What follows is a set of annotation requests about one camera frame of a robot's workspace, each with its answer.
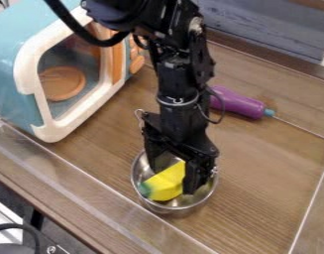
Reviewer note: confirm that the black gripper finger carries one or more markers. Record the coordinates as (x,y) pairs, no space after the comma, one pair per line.
(160,152)
(199,171)

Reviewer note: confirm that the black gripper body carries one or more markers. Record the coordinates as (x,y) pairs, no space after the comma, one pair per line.
(181,122)

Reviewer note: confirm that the purple toy eggplant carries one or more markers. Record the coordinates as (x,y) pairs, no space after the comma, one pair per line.
(239,104)

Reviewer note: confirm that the silver metal pot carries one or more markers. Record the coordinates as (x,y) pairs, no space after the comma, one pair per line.
(184,203)

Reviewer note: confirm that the clear acrylic barrier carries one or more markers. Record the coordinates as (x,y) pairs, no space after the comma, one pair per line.
(102,218)

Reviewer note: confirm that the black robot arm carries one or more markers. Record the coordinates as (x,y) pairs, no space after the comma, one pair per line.
(171,25)

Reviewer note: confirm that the blue toy microwave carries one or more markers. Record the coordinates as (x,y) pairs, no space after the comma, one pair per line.
(56,78)

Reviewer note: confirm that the yellow toy banana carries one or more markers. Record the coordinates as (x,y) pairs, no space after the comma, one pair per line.
(165,184)

